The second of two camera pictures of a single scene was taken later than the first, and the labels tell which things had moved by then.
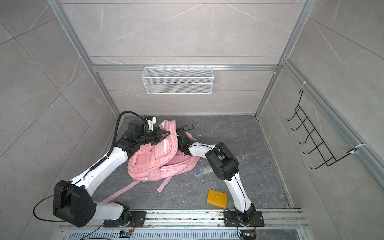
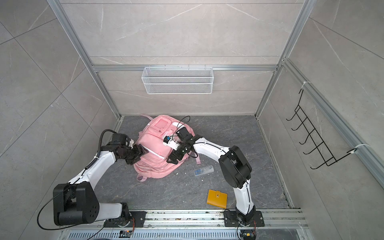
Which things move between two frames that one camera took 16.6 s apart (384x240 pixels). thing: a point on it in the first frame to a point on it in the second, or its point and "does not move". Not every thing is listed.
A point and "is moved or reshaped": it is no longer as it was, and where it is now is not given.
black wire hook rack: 320,146 does not move
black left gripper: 157,130 to 139,151
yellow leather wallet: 217,198 does not move
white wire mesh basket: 177,80 does not move
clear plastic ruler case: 203,170 does not move
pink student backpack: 158,160 is moved or reshaped
